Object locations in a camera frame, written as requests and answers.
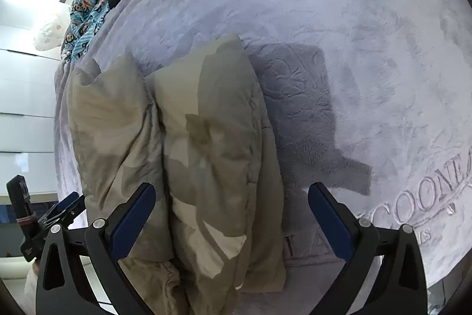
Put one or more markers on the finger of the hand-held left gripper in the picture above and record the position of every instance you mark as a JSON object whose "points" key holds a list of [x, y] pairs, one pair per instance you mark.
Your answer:
{"points": [[66, 202], [68, 221]]}

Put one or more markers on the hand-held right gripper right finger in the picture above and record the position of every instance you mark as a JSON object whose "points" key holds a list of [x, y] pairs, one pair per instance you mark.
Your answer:
{"points": [[330, 219]]}

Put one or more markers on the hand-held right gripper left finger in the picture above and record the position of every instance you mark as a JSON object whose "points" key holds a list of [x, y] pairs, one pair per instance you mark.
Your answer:
{"points": [[132, 219]]}

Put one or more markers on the beige puffer jacket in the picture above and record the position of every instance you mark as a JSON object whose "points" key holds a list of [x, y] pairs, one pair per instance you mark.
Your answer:
{"points": [[206, 152]]}

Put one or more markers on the white wardrobe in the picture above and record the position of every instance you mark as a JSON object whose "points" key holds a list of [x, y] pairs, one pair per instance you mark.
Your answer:
{"points": [[25, 115]]}

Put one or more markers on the white plush toy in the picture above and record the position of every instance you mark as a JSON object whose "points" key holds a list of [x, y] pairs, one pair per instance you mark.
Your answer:
{"points": [[49, 34]]}

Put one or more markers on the blue cartoon print cloth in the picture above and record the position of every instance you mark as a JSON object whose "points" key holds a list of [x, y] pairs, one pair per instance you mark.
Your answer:
{"points": [[86, 16]]}

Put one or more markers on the lavender plush blanket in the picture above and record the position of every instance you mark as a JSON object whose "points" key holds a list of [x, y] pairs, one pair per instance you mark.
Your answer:
{"points": [[313, 23]]}

